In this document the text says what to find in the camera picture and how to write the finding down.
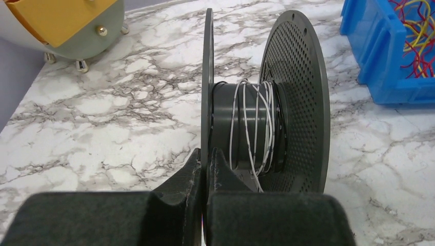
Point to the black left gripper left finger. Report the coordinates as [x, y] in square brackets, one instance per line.
[168, 215]

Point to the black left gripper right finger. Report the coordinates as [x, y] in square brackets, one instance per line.
[237, 215]

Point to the black cable spool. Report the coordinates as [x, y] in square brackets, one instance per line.
[274, 134]

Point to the blue plastic bin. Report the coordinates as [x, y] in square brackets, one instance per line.
[393, 44]

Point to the cream cylindrical drawer cabinet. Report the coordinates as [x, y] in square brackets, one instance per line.
[89, 42]

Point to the yellow drawer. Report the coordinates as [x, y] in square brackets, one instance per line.
[53, 22]

